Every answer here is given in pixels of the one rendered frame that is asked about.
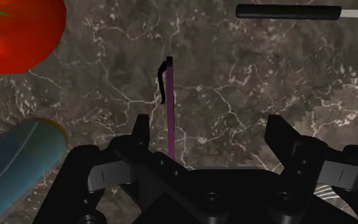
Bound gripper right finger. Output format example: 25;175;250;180
264;114;358;224

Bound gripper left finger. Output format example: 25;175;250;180
32;113;189;224

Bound silver ridged metal object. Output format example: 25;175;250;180
313;183;340;200

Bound purple pen with black clip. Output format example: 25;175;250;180
157;56;176;161

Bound blue cylindrical bottle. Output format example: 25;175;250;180
0;117;69;224

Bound red tomato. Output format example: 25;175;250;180
0;0;67;75

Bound black-handled knife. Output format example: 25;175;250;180
235;4;358;21

